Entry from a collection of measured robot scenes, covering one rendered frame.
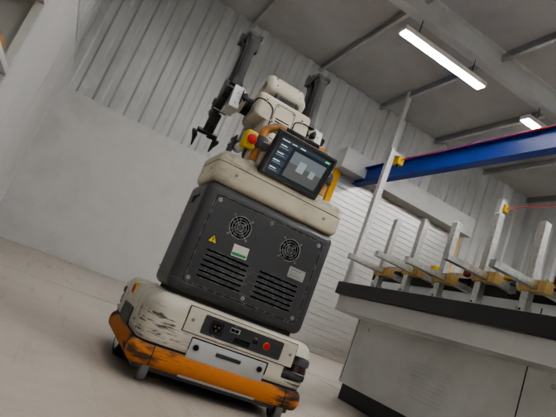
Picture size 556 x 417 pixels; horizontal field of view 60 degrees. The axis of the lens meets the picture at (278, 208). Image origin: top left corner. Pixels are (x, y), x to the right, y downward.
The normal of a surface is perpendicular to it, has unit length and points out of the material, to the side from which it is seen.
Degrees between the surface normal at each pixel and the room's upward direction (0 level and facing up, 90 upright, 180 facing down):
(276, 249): 90
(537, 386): 90
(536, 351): 90
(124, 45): 90
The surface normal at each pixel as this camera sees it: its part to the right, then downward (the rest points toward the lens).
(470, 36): 0.41, -0.05
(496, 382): -0.84, -0.41
